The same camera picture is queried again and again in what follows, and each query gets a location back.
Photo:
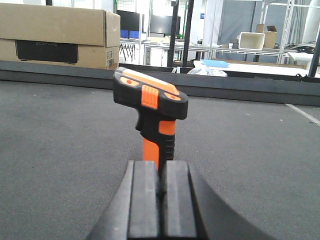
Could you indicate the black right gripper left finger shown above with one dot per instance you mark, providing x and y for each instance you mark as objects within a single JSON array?
[{"x": 133, "y": 212}]

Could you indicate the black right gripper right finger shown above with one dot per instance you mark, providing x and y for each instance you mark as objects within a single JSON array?
[{"x": 192, "y": 210}]

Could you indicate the orange black barcode scanner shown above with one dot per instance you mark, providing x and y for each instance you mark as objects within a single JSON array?
[{"x": 159, "y": 105}]

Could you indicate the large cardboard box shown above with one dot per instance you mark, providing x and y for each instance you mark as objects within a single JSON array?
[{"x": 55, "y": 35}]

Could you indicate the small cardboard box background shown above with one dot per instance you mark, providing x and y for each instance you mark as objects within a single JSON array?
[{"x": 270, "y": 34}]

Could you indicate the blue tray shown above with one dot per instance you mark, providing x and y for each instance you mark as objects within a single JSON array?
[{"x": 215, "y": 63}]

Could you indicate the white workbench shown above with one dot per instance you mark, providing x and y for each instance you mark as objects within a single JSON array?
[{"x": 210, "y": 52}]

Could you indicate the white plastic bin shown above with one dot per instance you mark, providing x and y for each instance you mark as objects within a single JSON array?
[{"x": 251, "y": 40}]

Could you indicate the black monitor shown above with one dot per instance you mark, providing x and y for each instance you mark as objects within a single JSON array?
[{"x": 160, "y": 24}]

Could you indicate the black table edge rail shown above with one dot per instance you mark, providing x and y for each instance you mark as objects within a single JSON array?
[{"x": 243, "y": 86}]

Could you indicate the black metal post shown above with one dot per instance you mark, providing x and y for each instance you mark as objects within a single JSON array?
[{"x": 173, "y": 31}]

